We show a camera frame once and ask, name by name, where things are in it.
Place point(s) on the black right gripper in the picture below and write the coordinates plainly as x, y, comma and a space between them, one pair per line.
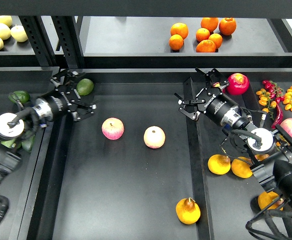
211, 101

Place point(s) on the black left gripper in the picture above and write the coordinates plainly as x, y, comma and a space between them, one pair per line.
64, 98

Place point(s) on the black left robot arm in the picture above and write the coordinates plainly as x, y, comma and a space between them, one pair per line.
24, 124

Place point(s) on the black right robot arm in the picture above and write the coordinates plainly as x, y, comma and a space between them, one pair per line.
269, 150

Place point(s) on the green avocado at tray corner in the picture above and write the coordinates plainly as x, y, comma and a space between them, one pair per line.
85, 87

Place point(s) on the green avocado in left tray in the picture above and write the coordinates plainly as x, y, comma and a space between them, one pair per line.
19, 95

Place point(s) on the dark avocado upright left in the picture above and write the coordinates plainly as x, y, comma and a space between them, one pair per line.
27, 144

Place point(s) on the yellow pear with long stem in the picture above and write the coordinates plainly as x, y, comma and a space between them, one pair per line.
219, 164

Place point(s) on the light green avocado left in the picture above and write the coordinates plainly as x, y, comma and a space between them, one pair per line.
12, 144

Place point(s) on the pale yellow pear right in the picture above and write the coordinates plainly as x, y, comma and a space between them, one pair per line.
19, 34

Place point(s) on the pale yellow pear middle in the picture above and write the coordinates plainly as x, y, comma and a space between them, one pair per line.
5, 32

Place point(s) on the pale yellow pear top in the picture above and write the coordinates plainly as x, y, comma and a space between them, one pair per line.
6, 19

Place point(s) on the red apple right tray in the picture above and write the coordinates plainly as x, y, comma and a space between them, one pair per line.
238, 84

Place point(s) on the orange front bottom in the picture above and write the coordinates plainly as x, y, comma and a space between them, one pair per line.
206, 46

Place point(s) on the orange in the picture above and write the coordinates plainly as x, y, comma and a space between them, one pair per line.
217, 39
206, 46
179, 28
209, 23
176, 42
202, 34
227, 26

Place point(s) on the pink red apple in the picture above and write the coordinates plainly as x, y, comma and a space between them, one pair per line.
112, 128

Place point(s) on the orange right of centre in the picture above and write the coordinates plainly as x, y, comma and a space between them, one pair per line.
217, 39

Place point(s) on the orange lower left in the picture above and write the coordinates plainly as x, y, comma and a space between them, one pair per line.
176, 42

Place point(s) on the orange cherry tomato cluster left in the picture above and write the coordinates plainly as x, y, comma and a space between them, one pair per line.
266, 100

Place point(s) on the orange cherry tomato cluster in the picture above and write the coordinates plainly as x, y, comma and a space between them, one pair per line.
288, 99
266, 100

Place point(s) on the pale pink apple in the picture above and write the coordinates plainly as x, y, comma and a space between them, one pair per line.
154, 137

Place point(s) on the orange top left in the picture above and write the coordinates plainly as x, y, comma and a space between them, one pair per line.
179, 28

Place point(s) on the red cherry tomato cluster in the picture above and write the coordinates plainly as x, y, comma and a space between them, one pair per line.
273, 91

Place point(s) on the orange top centre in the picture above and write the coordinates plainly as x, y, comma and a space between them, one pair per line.
209, 23

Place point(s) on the orange top right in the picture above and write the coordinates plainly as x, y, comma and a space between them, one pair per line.
227, 26

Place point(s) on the red chili pepper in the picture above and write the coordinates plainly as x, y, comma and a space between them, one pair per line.
279, 117

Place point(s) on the orange cherry tomato cluster right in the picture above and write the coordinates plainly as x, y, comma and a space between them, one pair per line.
288, 99

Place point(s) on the black centre tray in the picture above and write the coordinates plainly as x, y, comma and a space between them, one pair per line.
121, 189

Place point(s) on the black tray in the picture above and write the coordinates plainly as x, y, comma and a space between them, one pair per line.
21, 186
121, 189

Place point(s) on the black left tray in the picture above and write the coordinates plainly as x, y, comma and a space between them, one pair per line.
21, 186

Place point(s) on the black tray divider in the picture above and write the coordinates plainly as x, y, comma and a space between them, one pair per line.
199, 181

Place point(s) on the black shelf upright post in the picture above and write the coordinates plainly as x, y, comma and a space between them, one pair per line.
69, 39

